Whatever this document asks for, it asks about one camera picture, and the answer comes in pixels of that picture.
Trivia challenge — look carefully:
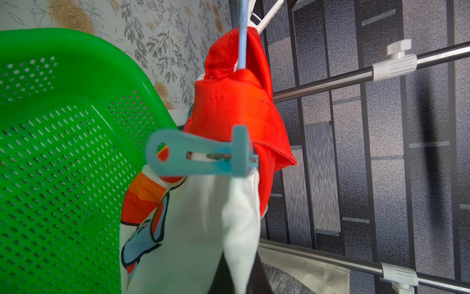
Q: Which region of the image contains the green plastic basket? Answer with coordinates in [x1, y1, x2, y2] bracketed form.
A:
[1, 28, 175, 294]

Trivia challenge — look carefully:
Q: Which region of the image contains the rainbow striped jacket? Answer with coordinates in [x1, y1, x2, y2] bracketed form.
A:
[184, 27, 297, 213]

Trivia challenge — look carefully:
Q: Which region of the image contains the metal clothes rack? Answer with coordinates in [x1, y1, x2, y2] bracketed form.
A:
[249, 0, 470, 294]

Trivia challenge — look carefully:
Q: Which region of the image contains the beige canvas tote bag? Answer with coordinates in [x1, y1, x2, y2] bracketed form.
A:
[258, 247, 350, 294]

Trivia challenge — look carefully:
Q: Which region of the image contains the teal clothespin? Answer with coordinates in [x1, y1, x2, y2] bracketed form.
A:
[145, 125, 259, 178]

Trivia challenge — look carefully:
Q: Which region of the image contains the white cartoon jacket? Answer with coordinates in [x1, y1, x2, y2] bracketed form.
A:
[119, 166, 260, 294]

